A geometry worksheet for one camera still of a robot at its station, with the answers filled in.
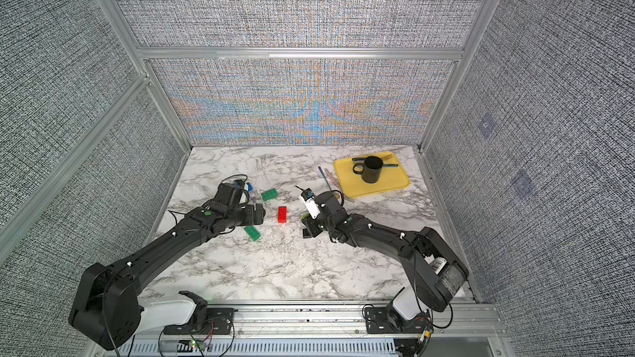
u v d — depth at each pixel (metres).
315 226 0.77
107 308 0.39
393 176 1.09
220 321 0.73
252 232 0.91
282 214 0.95
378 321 0.73
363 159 1.17
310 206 0.77
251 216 0.76
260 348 0.70
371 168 1.03
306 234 0.90
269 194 1.02
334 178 1.08
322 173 1.10
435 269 0.45
